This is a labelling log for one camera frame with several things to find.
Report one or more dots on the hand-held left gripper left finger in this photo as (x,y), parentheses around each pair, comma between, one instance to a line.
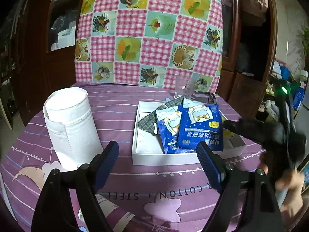
(108,164)

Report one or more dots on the pile of storage boxes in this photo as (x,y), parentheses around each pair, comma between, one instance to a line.
(289,84)

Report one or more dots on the person's right hand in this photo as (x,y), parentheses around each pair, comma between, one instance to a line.
(289,186)

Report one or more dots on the purple plastic bottle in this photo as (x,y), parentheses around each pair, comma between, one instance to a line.
(115,215)

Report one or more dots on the white paper towel roll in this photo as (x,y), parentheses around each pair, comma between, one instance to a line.
(72,130)

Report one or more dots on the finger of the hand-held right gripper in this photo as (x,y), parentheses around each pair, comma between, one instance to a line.
(251,130)

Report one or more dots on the grey plaid pouch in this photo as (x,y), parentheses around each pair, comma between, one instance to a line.
(147,123)

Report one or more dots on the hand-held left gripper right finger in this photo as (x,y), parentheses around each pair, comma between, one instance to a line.
(210,166)

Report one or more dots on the black plastic holder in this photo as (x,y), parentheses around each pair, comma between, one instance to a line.
(205,96)

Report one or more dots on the blue eye mask packet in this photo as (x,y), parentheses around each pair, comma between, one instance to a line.
(202,125)
(169,133)

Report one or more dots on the white shallow cardboard box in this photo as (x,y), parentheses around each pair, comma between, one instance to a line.
(154,158)

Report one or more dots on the dark wooden glass-door cabinet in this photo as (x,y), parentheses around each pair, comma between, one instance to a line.
(48,53)

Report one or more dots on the clear glass cup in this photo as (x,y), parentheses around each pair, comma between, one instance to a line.
(184,87)

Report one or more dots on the pink checkered printed cushion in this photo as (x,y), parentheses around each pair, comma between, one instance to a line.
(149,29)

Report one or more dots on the yellow tissue pack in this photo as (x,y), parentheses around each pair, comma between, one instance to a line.
(227,134)

